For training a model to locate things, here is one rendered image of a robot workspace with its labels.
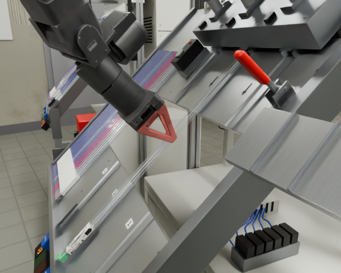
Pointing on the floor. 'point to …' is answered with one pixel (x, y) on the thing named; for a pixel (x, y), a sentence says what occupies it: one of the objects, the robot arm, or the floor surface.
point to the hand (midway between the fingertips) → (169, 136)
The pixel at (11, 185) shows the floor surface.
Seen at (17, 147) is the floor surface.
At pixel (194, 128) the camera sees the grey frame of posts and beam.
